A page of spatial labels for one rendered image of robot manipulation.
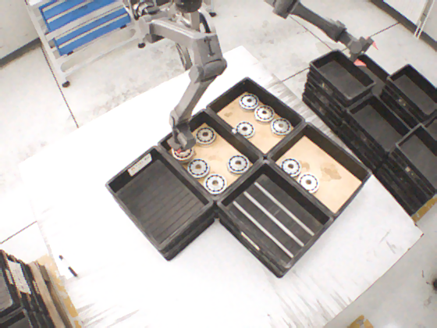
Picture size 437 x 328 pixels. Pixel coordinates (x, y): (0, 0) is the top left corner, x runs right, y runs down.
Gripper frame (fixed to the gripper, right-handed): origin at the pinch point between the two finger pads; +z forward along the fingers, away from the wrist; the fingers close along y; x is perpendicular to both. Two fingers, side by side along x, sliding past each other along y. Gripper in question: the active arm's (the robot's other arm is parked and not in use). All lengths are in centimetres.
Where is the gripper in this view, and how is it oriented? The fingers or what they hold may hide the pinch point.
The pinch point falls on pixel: (182, 149)
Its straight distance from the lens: 162.1
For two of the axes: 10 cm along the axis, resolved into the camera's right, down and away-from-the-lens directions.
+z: 0.1, 4.6, 8.9
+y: 7.3, -6.1, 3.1
